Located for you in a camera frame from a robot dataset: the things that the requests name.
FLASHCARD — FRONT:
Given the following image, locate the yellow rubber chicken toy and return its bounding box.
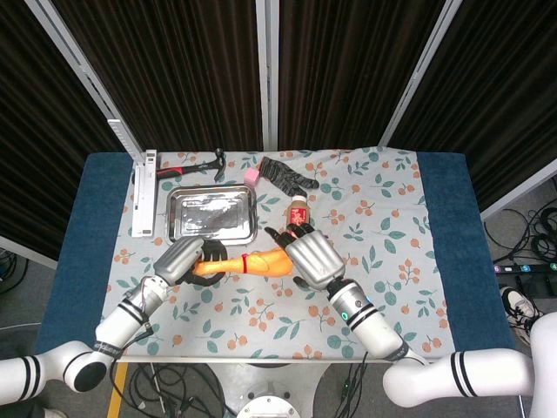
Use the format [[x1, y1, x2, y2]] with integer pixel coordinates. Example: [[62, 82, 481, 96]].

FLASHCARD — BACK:
[[190, 246, 296, 279]]

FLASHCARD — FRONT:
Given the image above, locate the black cable bundle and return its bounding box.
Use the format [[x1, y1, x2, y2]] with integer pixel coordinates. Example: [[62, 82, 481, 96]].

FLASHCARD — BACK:
[[483, 202, 557, 265], [108, 361, 238, 418]]

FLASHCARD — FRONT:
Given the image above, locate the rectangular stainless steel tray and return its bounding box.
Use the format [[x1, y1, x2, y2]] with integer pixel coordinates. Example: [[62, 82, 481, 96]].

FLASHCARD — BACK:
[[165, 185, 259, 246]]

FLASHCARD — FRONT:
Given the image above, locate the dark pleated curtain panel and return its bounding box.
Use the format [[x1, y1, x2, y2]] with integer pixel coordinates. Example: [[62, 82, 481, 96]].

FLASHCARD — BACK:
[[386, 0, 557, 212], [0, 0, 125, 260], [277, 0, 446, 151], [50, 0, 265, 152]]

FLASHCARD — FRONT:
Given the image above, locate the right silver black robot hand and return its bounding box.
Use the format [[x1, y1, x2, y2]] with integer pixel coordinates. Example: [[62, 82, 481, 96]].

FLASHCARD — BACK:
[[264, 221, 348, 292]]

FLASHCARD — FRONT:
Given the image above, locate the blue table mat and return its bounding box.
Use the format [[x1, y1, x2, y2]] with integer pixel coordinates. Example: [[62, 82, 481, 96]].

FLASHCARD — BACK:
[[33, 151, 517, 361]]

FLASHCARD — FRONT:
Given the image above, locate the black patterned work glove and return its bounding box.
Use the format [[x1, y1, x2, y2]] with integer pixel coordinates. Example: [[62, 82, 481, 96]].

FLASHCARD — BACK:
[[258, 156, 321, 196]]

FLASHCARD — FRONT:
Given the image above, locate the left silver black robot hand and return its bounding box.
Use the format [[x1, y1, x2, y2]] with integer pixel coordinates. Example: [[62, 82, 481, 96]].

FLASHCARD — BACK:
[[151, 236, 230, 289]]

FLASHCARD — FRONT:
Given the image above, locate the black floor power strip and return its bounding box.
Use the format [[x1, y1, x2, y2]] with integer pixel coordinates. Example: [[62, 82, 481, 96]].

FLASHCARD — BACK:
[[493, 261, 557, 276]]

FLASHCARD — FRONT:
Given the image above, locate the white perforated rail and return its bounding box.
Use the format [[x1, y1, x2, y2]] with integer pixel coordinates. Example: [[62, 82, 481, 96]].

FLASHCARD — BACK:
[[106, 118, 148, 160]]

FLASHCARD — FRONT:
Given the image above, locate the claw hammer red black handle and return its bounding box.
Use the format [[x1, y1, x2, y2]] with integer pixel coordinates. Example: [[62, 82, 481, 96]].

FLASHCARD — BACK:
[[155, 147, 228, 184]]

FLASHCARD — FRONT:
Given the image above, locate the white black sneaker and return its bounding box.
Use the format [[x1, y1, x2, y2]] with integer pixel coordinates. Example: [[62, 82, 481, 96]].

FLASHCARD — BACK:
[[499, 285, 544, 334]]

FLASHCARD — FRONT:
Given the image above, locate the brown drink bottle white cap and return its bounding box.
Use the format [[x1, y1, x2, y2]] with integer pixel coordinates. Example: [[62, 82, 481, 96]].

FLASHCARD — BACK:
[[285, 194, 312, 228]]

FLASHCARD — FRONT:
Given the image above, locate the white partition base bar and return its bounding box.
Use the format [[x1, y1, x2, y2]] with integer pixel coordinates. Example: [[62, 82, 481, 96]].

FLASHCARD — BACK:
[[480, 157, 557, 221], [0, 235, 58, 270]]

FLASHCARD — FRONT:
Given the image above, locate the grey round robot base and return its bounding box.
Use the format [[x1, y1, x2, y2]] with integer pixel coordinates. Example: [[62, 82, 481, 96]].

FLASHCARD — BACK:
[[237, 381, 298, 418]]

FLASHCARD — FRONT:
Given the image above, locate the long white plastic device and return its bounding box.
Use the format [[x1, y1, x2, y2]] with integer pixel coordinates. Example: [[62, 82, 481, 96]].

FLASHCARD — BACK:
[[130, 149, 158, 239]]

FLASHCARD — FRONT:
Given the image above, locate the floral patterned tablecloth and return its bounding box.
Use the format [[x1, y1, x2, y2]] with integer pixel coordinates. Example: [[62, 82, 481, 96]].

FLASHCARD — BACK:
[[94, 145, 458, 361]]

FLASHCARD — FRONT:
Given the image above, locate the black cable with green light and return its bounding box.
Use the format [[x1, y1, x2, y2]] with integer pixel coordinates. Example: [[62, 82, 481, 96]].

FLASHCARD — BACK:
[[332, 351, 370, 418]]

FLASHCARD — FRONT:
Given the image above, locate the white partition post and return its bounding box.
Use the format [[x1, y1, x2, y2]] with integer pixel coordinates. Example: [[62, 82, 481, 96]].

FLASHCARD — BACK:
[[377, 0, 463, 148], [255, 0, 280, 152], [23, 0, 147, 154]]

